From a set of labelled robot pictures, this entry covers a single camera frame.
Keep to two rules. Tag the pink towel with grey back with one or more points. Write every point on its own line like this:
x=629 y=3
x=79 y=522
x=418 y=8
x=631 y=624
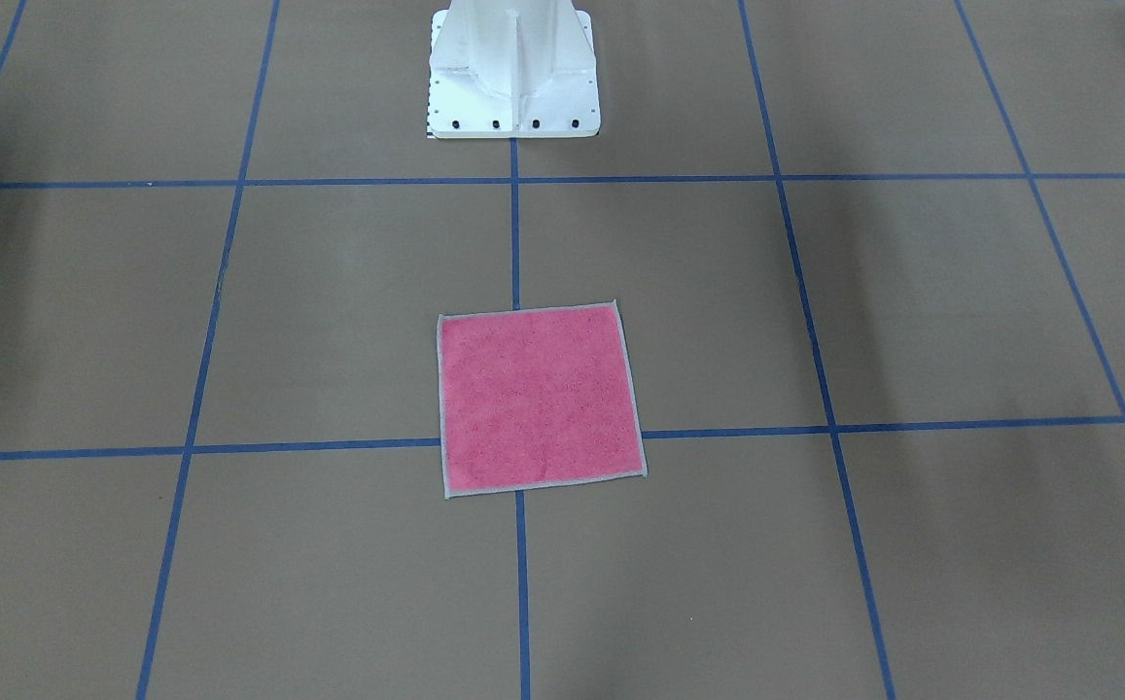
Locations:
x=536 y=398

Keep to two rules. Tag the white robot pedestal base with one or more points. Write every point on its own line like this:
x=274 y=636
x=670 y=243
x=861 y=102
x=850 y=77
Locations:
x=512 y=70

